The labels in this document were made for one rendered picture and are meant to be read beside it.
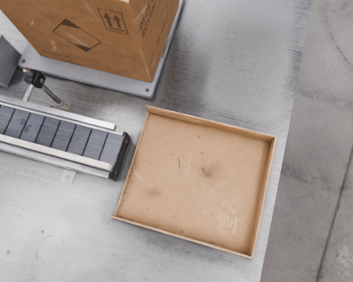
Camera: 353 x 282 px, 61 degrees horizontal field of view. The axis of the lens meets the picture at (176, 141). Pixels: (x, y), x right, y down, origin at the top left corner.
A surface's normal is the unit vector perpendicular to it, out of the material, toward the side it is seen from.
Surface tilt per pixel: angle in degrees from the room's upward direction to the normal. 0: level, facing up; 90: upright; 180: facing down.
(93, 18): 90
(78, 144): 0
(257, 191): 0
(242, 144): 0
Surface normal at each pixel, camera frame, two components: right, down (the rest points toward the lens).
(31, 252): -0.05, -0.29
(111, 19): -0.29, 0.92
